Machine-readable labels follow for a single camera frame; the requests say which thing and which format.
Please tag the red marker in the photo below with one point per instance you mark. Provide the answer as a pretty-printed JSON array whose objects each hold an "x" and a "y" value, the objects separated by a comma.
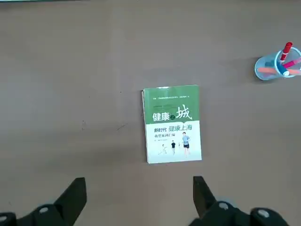
[{"x": 286, "y": 50}]

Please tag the orange marker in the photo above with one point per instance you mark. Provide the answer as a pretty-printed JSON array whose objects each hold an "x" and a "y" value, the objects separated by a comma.
[{"x": 268, "y": 70}]

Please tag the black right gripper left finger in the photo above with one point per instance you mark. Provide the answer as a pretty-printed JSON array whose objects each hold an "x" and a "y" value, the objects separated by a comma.
[{"x": 68, "y": 200}]

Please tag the blue marker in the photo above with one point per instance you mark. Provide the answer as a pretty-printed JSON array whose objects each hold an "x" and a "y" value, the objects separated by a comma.
[{"x": 281, "y": 69}]

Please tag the pink marker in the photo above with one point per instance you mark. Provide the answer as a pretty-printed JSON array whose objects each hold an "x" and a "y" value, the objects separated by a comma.
[{"x": 294, "y": 63}]

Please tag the clear pen cup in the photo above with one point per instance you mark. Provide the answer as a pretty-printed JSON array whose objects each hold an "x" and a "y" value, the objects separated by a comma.
[{"x": 265, "y": 63}]

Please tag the green and white book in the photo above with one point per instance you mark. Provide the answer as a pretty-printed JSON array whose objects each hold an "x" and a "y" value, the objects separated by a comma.
[{"x": 174, "y": 141}]

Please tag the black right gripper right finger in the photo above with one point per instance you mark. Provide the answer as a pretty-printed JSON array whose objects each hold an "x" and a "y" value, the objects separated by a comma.
[{"x": 204, "y": 200}]

